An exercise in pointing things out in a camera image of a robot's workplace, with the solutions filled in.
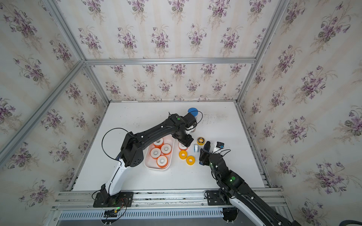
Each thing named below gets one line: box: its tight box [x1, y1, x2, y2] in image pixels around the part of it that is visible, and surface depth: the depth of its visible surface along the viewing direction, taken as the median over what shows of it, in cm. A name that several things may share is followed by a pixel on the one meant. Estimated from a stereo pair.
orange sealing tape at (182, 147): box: [178, 142, 189, 152], surface depth 93 cm
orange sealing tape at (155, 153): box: [149, 147, 162, 160], surface depth 90 cm
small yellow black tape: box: [196, 137, 206, 146], surface depth 97 cm
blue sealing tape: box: [193, 144, 199, 153], surface depth 90 cm
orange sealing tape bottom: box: [156, 154, 169, 169], surface depth 87 cm
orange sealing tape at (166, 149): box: [160, 143, 173, 156], surface depth 92 cm
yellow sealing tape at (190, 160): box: [186, 155, 196, 166], surface depth 88 cm
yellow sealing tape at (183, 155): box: [178, 150, 188, 161], surface depth 91 cm
